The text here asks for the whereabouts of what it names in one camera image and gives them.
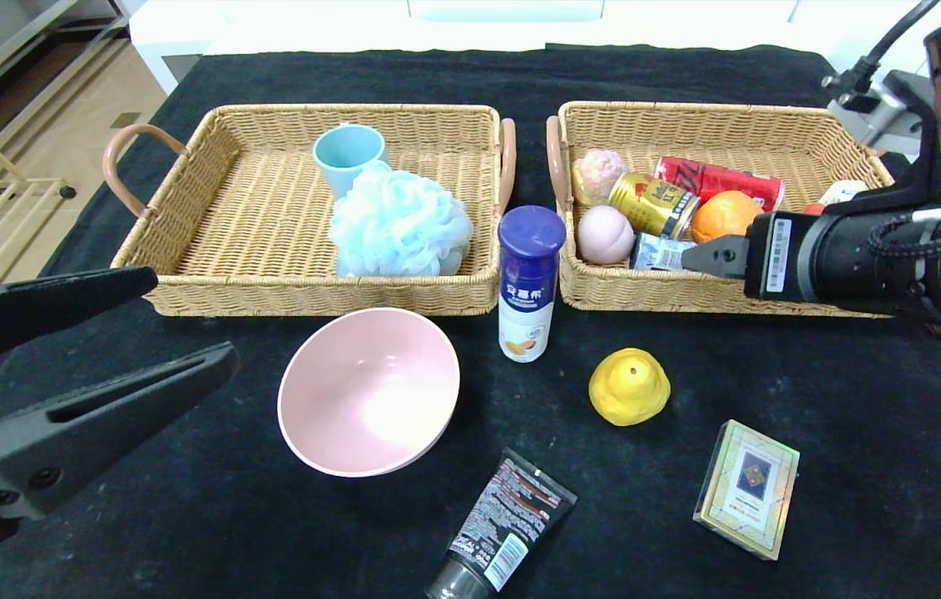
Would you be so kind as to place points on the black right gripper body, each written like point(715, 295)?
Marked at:
point(774, 255)

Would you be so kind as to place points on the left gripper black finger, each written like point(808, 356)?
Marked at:
point(104, 424)
point(54, 304)

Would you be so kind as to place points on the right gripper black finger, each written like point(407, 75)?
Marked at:
point(720, 258)

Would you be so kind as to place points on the orange fruit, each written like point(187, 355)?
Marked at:
point(724, 218)

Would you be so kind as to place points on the yellow toy pear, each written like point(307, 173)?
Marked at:
point(628, 389)

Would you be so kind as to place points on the white yogurt bottle blue cap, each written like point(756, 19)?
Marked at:
point(528, 283)

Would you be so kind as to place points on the playing card box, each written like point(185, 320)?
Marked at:
point(747, 489)

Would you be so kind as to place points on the small blue packet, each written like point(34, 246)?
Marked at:
point(660, 252)

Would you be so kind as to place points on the red cola can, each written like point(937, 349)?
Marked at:
point(720, 176)

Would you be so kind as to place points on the gold drink can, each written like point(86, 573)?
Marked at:
point(653, 205)

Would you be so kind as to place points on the white snack packet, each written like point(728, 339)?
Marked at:
point(844, 191)

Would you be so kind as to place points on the pale pink toy peach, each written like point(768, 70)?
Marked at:
point(603, 235)

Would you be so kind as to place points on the wooden slatted rack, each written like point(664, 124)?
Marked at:
point(29, 186)

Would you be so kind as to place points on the pink fluffy pastry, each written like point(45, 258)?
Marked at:
point(599, 173)

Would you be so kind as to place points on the small floor outlet cover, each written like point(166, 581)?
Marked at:
point(126, 121)

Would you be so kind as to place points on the pink plastic bowl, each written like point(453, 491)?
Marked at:
point(366, 391)

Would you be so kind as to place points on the light blue bath loofah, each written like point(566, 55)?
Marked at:
point(399, 223)

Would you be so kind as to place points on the teal plastic cup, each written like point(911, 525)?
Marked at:
point(348, 160)

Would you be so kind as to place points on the black cosmetic tube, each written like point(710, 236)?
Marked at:
point(503, 520)

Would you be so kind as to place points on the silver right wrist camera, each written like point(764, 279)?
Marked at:
point(886, 112)

